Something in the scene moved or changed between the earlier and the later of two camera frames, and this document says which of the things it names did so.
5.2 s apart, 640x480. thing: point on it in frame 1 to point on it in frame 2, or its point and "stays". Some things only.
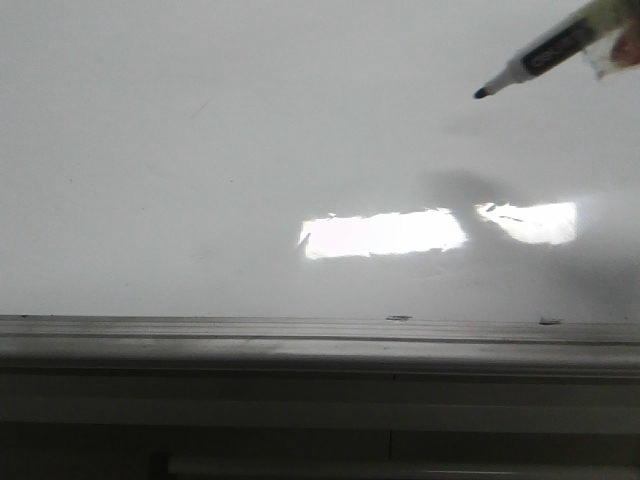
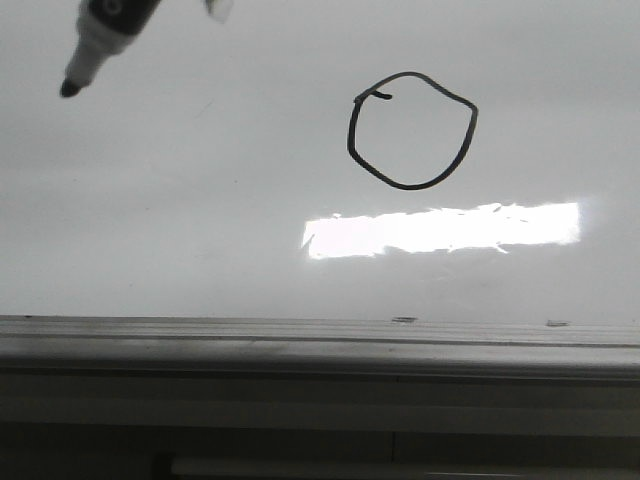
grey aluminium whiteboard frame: (319, 349) stays
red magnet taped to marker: (619, 51) to (219, 9)
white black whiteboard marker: (562, 44) to (104, 28)
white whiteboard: (310, 159) stays
